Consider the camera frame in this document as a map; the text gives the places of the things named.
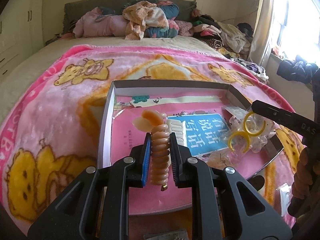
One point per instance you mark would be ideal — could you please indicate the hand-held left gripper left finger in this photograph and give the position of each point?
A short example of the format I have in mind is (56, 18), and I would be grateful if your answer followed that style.
(146, 160)

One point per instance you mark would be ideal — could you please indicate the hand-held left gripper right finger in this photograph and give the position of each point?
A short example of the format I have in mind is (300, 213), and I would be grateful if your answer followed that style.
(175, 160)

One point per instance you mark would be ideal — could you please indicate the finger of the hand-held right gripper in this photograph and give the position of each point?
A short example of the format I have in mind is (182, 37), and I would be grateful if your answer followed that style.
(280, 115)

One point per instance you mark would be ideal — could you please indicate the orange spiral hair clip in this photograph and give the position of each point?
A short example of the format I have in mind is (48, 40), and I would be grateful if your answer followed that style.
(160, 155)

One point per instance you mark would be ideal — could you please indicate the clear jewelry bag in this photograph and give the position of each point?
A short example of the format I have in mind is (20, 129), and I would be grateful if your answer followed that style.
(268, 135)

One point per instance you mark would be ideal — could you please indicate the white comb hair clip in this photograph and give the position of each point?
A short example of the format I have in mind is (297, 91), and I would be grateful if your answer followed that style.
(178, 130)

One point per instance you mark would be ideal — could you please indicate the clear bag of yellow hoops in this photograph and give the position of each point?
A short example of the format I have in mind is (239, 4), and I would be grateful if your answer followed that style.
(246, 132)

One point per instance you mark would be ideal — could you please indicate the shallow cardboard box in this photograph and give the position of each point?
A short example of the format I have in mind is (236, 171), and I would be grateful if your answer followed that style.
(107, 130)

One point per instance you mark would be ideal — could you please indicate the person's right hand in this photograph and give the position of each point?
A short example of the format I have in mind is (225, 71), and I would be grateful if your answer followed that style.
(301, 180)

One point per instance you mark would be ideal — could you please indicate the pink book with blue label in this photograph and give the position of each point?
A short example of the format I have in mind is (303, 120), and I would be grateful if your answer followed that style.
(125, 137)

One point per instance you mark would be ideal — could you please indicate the small clear plastic bag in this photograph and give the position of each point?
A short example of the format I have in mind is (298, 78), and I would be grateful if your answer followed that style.
(285, 200)

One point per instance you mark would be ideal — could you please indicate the dark jacket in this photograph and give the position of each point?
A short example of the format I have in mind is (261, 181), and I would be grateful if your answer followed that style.
(295, 68)

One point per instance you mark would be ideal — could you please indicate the heap of mixed garments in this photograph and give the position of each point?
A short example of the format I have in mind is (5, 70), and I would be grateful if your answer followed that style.
(252, 70)

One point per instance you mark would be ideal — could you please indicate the grey hairpin card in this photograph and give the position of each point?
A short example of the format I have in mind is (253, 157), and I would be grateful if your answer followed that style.
(165, 235)

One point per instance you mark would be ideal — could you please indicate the cream curtain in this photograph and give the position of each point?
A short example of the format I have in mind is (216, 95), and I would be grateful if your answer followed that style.
(261, 25)

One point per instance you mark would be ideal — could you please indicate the pile of clothes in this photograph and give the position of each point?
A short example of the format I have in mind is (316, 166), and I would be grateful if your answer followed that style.
(225, 35)

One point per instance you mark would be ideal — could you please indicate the bright window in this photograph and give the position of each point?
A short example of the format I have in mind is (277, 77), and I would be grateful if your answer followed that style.
(295, 17)

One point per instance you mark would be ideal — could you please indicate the pink bear printed blanket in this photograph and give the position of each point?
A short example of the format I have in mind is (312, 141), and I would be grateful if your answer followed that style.
(55, 110)

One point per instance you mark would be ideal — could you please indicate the pink floral pillow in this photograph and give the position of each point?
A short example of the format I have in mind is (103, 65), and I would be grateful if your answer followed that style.
(183, 28)

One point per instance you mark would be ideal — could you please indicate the cream patterned cloth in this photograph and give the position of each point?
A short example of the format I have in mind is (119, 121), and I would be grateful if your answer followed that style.
(145, 17)

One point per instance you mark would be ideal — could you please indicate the pink quilt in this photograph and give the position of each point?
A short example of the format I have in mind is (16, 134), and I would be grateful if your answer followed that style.
(100, 25)

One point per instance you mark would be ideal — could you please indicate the bed with cream sheet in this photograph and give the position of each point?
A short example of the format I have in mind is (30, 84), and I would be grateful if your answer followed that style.
(25, 62)

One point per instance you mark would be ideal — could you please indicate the white wardrobe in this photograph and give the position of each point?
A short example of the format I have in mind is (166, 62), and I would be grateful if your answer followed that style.
(17, 30)

